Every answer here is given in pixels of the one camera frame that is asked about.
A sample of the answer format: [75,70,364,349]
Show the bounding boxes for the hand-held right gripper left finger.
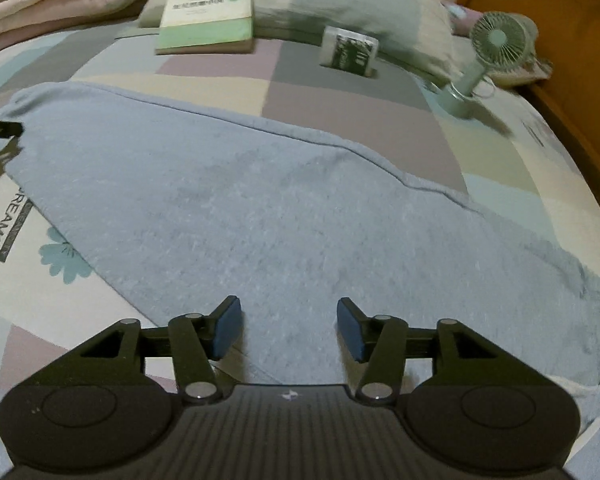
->
[50,296,243,405]

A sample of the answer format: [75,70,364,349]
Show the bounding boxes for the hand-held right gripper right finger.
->
[336,297,528,405]

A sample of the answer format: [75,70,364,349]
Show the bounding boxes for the grey sweatpants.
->
[0,81,600,441]

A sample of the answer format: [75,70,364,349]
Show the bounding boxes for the green and white book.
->
[155,0,256,56]

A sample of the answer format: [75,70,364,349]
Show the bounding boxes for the small tissue pack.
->
[320,26,381,78]

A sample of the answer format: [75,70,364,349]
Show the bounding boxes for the patchwork pillow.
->
[139,0,456,83]
[442,2,553,86]

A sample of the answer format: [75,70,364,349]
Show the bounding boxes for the green handheld fan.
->
[436,11,531,120]

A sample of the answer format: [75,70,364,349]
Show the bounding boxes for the wooden headboard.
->
[455,0,600,241]

